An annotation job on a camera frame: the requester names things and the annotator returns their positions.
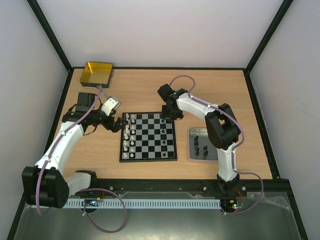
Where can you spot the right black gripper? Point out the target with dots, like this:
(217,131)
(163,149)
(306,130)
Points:
(171,114)

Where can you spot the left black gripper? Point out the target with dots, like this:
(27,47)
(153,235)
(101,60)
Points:
(116,128)

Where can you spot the black and grey chessboard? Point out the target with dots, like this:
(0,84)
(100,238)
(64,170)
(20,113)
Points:
(148,138)

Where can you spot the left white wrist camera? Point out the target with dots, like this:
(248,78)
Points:
(110,105)

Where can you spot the black frame post right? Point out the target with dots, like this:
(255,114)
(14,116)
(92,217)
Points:
(280,14)

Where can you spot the pink tray of black pieces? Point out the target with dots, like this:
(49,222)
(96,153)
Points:
(200,149)

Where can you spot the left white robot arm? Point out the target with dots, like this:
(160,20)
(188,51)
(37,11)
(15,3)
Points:
(44,184)

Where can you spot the black frame post left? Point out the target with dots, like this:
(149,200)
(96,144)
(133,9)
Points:
(39,14)

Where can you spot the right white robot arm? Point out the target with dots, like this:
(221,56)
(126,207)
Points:
(222,127)

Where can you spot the white slotted cable duct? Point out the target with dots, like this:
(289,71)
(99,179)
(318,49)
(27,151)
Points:
(77,203)

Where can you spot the yellow metal tin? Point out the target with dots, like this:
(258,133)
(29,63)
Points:
(97,74)

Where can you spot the black frame post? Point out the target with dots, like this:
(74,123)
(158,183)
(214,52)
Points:
(280,14)
(39,14)

